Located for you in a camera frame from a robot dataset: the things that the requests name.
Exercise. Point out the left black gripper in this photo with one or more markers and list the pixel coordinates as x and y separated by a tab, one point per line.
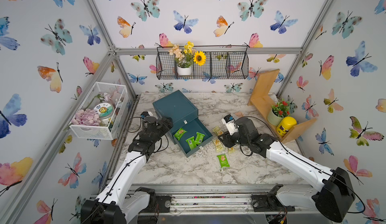
169	125

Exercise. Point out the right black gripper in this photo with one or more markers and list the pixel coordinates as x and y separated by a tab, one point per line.
226	139

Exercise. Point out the yellow cookie packet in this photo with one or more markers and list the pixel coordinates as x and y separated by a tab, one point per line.
231	150
217	131
218	145

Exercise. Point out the green cookie packet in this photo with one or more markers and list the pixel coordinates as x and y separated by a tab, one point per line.
191	143
223	161
199	138
179	133

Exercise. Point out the teal drawer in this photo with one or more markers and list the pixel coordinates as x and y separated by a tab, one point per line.
189	136

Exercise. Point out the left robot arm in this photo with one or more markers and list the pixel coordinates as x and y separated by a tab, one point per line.
112	206

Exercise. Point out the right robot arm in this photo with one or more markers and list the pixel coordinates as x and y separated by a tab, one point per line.
332	194

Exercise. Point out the teal drawer cabinet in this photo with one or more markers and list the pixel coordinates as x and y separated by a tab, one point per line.
176	106

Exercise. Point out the wooden zigzag shelf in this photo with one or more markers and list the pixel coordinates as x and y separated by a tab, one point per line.
262	101

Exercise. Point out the yellow canister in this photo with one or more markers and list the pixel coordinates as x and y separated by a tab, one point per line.
285	125

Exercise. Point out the green pot red flowers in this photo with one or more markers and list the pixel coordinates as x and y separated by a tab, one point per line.
278	112

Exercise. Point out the round green tin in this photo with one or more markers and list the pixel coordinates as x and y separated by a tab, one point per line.
104	110

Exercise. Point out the pink artificial flowers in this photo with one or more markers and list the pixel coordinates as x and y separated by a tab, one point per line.
88	117

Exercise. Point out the white pot with flowers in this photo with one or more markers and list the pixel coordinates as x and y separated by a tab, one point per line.
186	57

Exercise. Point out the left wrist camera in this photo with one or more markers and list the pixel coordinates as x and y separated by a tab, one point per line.
146	114

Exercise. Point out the white wire wall basket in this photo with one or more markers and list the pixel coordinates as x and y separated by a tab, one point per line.
116	95

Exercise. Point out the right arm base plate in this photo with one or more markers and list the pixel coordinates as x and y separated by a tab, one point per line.
268	202

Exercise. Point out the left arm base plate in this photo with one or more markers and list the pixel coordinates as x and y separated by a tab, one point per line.
159	204

